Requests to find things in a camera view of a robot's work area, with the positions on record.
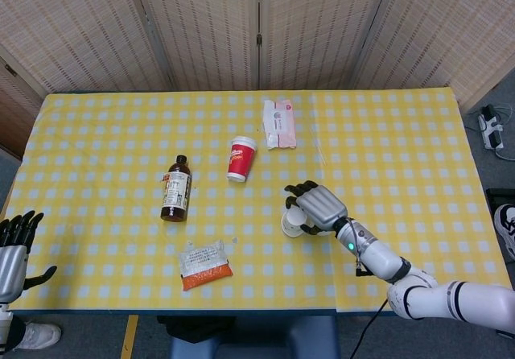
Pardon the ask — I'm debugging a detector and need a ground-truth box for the white power cord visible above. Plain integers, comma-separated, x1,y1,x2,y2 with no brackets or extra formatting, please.
493,105,515,163

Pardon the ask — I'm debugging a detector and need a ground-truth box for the woven folding screen panel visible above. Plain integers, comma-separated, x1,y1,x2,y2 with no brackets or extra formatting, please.
257,0,398,91
0,0,178,94
130,0,262,93
352,0,515,113

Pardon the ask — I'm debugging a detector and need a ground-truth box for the white power strip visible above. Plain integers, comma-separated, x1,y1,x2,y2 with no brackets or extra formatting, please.
477,104,506,151

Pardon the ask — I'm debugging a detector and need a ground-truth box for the brown glass bottle white label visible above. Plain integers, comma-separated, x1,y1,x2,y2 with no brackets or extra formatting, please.
159,154,193,223

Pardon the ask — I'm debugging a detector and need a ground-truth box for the white black sneaker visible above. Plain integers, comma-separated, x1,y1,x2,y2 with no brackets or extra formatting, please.
493,203,515,262

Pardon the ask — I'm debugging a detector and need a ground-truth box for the yellow white checkered tablecloth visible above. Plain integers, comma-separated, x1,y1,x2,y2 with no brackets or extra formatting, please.
3,88,512,314

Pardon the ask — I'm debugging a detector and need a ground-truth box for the plain white sneaker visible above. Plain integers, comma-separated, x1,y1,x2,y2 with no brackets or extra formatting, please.
14,321,63,352

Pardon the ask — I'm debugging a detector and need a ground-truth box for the blue edged table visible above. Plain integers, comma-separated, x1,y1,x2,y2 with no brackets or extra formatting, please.
7,307,398,318

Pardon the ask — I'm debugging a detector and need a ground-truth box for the white pink wet wipes pack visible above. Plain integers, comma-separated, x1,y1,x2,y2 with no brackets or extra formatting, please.
262,98,298,151

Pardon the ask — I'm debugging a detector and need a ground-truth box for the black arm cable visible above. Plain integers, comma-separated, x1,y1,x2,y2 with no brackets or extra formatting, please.
348,299,389,359

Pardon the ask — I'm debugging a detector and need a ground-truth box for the brown wooden cabinet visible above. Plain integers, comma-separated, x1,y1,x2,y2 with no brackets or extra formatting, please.
0,56,47,161

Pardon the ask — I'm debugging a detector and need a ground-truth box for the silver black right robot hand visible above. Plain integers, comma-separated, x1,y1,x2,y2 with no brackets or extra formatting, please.
284,179,349,237

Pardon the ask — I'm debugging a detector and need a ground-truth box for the red paper cup white lid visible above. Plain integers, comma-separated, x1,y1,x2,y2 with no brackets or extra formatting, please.
225,135,258,184

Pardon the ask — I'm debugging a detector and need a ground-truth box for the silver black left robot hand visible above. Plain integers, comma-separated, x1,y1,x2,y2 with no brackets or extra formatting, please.
0,210,58,304

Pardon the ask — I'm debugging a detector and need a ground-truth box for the white paper cup floral print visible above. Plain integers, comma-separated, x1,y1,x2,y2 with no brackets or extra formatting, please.
281,207,311,237

